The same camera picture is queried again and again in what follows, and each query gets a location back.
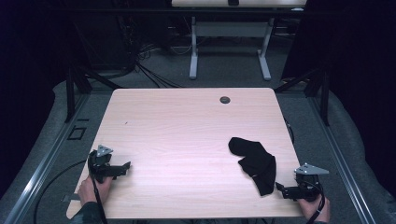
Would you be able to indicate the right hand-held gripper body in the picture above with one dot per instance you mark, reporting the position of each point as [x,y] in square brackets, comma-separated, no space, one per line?
[306,188]

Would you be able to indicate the black metal stand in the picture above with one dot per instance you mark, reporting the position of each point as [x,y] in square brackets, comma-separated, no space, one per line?
[71,93]
[324,96]

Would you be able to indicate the aluminium floor rail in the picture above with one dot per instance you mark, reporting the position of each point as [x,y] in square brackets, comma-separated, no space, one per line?
[46,161]
[345,168]

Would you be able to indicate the white desk with grey legs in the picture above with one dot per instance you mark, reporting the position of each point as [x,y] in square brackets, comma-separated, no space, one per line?
[230,29]

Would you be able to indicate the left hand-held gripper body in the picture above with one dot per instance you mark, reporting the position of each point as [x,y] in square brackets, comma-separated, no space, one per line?
[101,166]

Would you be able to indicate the person's right hand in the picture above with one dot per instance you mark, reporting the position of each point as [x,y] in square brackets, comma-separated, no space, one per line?
[311,210]

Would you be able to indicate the black sock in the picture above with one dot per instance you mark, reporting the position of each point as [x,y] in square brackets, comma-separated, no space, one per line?
[258,165]

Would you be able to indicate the person's left hand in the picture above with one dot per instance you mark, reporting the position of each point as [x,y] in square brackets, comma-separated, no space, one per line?
[90,191]

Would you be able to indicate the dark curtain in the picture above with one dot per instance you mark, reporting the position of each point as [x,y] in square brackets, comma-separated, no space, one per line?
[361,77]
[25,62]

